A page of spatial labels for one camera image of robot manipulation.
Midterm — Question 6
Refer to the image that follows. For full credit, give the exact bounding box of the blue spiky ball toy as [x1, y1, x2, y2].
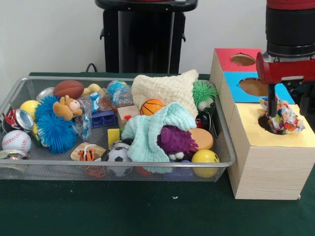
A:
[34, 95, 79, 154]

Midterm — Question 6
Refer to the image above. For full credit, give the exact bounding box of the purple spiky toy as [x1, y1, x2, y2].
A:
[157, 125, 199, 160]

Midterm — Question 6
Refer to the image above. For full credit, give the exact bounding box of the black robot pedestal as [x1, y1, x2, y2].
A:
[94, 0, 199, 74]

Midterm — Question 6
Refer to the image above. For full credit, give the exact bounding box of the small orange basketball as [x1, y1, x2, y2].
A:
[140, 98, 165, 116]

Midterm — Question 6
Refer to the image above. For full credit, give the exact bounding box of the small soccer ball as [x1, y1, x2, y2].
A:
[106, 147, 132, 177]

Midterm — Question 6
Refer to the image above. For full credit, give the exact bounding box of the cream knitted cloth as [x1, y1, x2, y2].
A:
[131, 69, 200, 118]

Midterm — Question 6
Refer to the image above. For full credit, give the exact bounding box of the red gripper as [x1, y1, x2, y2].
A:
[255, 52, 315, 120]

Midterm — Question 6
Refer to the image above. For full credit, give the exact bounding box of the green spiky ball toy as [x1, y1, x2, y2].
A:
[192, 81, 219, 113]

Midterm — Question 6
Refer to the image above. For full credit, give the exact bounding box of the wooden box with three holes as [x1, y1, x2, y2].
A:
[210, 48, 315, 200]

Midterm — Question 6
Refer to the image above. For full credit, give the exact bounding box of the clear mesh bin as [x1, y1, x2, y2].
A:
[0, 76, 236, 182]

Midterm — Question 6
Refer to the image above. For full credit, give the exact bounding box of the yellow smiley ball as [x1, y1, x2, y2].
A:
[191, 149, 221, 178]

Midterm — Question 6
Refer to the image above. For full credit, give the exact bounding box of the mint green knitted cloth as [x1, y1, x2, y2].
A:
[121, 102, 197, 173]

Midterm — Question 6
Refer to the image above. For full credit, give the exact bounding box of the polka dot patterned cloth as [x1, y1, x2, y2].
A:
[259, 95, 306, 135]

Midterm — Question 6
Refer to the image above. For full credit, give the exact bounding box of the small baseball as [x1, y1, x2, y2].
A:
[1, 130, 32, 151]

